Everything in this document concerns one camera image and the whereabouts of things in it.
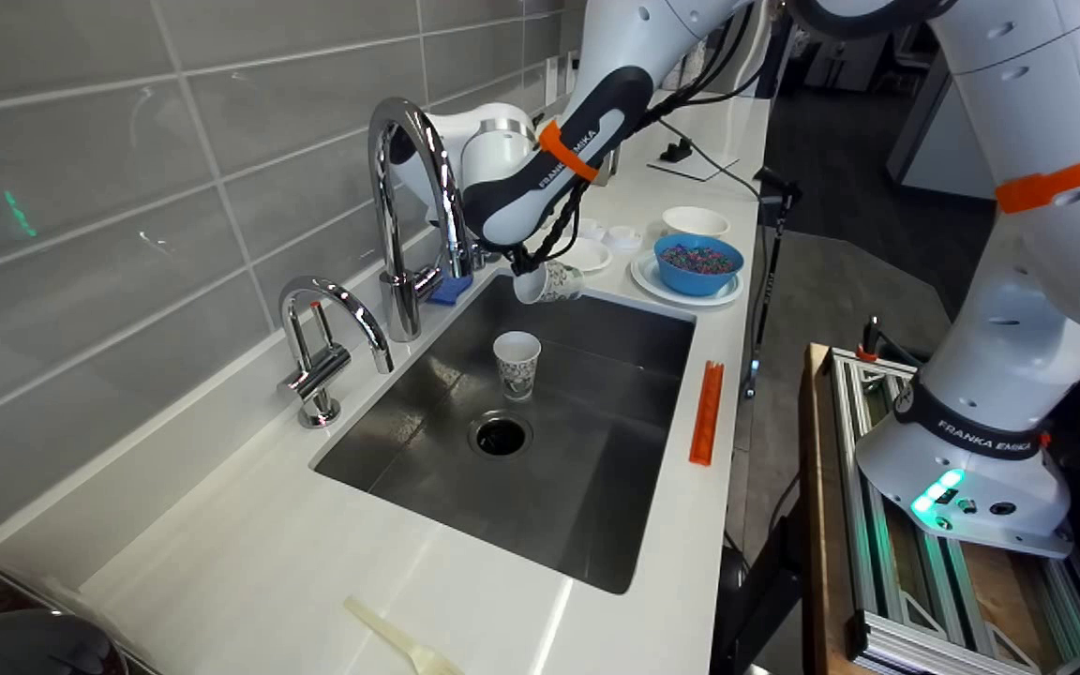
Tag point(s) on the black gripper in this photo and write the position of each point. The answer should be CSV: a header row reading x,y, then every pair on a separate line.
x,y
545,252

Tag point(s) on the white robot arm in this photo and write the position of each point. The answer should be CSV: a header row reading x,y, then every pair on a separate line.
x,y
966,449

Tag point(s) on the stainless steel sink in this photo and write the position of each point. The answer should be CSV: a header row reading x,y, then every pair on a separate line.
x,y
561,478

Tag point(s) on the blue sponge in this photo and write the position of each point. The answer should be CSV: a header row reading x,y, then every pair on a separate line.
x,y
449,292

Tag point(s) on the white plate under bowl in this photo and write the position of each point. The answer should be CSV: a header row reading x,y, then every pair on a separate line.
x,y
647,275

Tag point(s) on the tall chrome faucet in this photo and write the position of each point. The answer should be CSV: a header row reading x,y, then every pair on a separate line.
x,y
415,187

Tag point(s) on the blue bowl of beads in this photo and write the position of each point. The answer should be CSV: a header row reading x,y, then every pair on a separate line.
x,y
694,264

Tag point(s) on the white bowl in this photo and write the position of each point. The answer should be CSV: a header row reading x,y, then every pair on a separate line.
x,y
694,218

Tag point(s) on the orange tape strip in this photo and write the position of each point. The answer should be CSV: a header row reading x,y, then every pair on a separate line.
x,y
706,413

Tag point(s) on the small chrome faucet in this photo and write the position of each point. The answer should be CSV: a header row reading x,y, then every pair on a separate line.
x,y
316,353

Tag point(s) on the black tripod stand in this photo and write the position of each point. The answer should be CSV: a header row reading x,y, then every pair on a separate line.
x,y
774,205

